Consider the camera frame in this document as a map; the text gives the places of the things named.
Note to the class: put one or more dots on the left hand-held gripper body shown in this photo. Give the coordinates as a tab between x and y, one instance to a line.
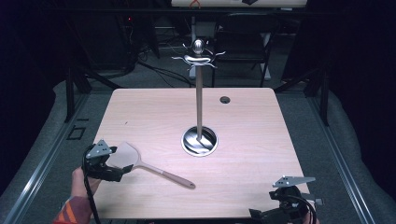
100	163

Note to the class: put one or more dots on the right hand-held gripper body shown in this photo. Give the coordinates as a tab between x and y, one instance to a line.
292	199

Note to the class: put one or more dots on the beige spatula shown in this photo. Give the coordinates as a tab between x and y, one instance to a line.
137	161

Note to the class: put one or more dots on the person's left hand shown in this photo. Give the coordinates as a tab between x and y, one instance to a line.
81	183

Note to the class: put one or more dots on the person's right hand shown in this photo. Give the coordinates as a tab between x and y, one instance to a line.
313	221

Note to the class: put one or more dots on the metal utensil stand with hooks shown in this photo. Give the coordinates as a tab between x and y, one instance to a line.
199	102

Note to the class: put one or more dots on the black chair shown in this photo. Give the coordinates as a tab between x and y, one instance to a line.
246	43

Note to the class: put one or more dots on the metal floor rail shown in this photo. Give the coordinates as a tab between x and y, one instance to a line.
337	155
43	165

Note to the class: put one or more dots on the black stand frame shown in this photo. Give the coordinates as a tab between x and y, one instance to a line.
322	90
71	93

